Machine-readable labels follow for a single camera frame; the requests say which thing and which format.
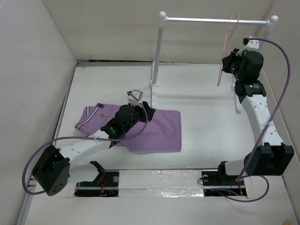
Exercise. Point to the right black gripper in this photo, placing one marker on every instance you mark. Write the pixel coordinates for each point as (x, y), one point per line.
(228, 61)

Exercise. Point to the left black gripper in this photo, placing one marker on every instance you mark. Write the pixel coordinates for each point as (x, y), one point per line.
(143, 118)

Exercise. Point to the purple trousers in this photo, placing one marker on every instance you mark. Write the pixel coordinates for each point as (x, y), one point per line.
(162, 133)

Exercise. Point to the pink wire hanger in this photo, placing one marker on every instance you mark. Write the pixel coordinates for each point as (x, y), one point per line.
(228, 37)

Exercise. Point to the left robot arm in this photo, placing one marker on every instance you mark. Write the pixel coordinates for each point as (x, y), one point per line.
(52, 170)

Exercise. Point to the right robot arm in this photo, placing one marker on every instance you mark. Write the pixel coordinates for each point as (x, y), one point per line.
(271, 155)

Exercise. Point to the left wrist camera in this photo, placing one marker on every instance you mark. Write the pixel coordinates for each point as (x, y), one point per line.
(134, 97)

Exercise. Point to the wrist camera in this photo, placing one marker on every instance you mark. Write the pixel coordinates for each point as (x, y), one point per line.
(250, 44)
(134, 97)

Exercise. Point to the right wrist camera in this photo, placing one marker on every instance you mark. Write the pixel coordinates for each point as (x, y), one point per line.
(250, 44)

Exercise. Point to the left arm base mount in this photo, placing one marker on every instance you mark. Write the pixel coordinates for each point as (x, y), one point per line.
(105, 184)

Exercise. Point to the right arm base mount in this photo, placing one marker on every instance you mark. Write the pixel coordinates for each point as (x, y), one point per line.
(218, 183)

